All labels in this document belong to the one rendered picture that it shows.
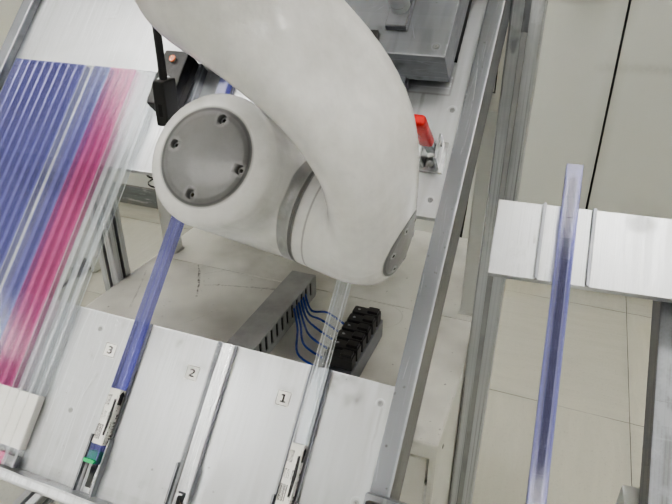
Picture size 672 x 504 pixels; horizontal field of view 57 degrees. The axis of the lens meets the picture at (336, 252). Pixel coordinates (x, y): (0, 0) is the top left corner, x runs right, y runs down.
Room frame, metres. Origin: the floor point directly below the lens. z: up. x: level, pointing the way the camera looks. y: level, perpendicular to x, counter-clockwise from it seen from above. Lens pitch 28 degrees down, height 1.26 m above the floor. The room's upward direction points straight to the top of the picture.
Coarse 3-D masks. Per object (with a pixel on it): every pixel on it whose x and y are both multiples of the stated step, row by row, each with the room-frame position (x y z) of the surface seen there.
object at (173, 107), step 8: (160, 80) 0.61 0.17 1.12; (168, 80) 0.61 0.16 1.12; (152, 88) 0.61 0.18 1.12; (160, 88) 0.60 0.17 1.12; (168, 88) 0.61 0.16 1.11; (160, 96) 0.60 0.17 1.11; (168, 96) 0.61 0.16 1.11; (176, 96) 0.62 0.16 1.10; (160, 104) 0.61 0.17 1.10; (168, 104) 0.61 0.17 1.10; (176, 104) 0.62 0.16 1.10; (160, 112) 0.61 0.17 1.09; (168, 112) 0.61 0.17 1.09; (160, 120) 0.61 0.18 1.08; (168, 120) 0.60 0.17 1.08
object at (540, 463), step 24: (576, 168) 0.51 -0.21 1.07; (576, 192) 0.49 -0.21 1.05; (576, 216) 0.47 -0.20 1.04; (552, 288) 0.43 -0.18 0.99; (552, 312) 0.42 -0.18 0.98; (552, 336) 0.40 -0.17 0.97; (552, 360) 0.39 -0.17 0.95; (552, 384) 0.37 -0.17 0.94; (552, 408) 0.36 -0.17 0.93; (552, 432) 0.35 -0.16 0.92; (528, 480) 0.33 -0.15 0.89
